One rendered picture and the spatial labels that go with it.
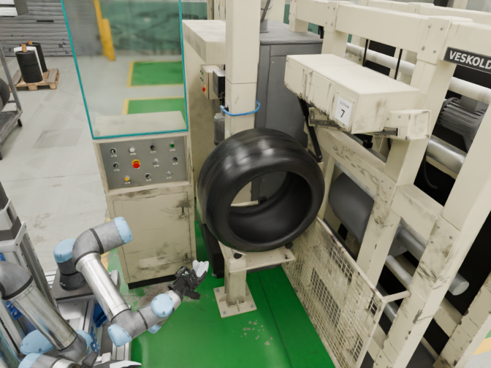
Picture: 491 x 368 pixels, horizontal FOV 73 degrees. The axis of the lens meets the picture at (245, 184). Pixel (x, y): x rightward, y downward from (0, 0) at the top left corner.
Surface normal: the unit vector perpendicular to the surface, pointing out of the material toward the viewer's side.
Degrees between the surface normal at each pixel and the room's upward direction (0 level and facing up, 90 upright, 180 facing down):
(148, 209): 90
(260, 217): 37
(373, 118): 90
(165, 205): 90
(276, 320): 0
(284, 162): 79
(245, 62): 90
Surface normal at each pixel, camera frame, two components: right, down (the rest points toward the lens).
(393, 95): 0.29, 0.52
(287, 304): 0.04, -0.84
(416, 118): 0.29, 0.23
